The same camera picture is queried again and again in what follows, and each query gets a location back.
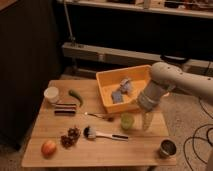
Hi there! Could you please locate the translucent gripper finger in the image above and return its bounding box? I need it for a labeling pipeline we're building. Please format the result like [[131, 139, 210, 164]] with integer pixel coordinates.
[[142, 112, 154, 130]]

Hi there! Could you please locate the grey ribbed gripper body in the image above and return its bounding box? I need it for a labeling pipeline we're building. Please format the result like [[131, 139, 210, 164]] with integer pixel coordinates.
[[137, 80, 172, 112]]

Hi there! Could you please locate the dark metal cup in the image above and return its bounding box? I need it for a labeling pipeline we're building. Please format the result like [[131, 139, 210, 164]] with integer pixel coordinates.
[[158, 139, 177, 158]]

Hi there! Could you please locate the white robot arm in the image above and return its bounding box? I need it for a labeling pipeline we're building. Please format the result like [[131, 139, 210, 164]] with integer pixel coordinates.
[[136, 62, 213, 131]]

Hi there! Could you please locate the green plastic cup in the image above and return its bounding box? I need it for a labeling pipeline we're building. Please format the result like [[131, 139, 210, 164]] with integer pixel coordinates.
[[121, 113, 134, 130]]

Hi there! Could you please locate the yellow plastic bin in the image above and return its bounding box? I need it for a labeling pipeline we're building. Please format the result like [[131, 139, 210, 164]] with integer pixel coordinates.
[[96, 65, 150, 113]]

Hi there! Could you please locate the bunch of dark grapes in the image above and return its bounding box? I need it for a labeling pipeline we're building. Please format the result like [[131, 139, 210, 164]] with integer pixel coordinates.
[[60, 127, 81, 148]]

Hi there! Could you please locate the green chili pepper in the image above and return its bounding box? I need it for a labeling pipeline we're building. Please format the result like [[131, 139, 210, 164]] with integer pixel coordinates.
[[68, 90, 83, 107]]

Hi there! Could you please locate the dark red rectangular bar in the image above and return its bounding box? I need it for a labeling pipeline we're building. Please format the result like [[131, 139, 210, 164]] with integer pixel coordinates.
[[54, 104, 77, 109]]

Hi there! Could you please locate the dark brown rectangular bar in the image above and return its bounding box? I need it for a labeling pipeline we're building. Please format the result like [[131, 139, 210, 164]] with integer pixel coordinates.
[[54, 110, 76, 115]]

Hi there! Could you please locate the wooden shelf board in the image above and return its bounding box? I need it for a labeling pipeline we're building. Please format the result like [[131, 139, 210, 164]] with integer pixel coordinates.
[[57, 0, 213, 19]]

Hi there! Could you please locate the white plastic cup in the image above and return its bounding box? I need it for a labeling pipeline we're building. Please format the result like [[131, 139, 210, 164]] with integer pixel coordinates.
[[44, 87, 59, 104]]

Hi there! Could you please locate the vertical metal pole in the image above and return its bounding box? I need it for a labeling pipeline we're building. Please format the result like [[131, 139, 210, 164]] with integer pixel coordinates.
[[63, 0, 76, 46]]

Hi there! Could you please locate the red orange apple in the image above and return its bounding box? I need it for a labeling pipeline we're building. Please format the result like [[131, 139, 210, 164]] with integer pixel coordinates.
[[41, 140, 56, 156]]

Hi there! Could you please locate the black cable on floor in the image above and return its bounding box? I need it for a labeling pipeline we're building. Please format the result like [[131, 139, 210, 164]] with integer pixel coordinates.
[[182, 98, 213, 171]]

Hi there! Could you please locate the grey metal rail frame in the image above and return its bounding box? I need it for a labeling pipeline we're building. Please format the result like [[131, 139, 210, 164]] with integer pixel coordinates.
[[62, 42, 213, 77]]

